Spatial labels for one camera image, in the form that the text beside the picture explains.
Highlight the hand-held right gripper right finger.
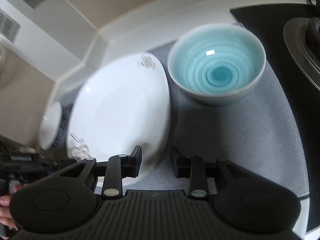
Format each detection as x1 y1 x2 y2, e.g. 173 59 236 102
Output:
170 146 245 198

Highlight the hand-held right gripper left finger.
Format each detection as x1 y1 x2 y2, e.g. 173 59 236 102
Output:
55 145 143 197

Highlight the white patterned plate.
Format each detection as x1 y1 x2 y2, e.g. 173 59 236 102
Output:
66 53 172 183

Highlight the light blue ceramic bowl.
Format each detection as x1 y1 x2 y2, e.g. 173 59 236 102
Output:
167 24 266 105

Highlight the person's left hand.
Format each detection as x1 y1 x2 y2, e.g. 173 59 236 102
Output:
0 184 24 230

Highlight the white bowl with blue rim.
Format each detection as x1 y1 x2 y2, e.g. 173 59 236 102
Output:
39 101 73 151

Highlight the grey drying mat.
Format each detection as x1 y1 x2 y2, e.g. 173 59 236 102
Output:
126 41 310 198

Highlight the white range hood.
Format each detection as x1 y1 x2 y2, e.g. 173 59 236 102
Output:
0 0 105 82

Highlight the black gas stove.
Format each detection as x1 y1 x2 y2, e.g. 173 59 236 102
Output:
229 2 320 233

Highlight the steel stove burner ring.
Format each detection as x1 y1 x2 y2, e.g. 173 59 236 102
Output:
283 17 320 91

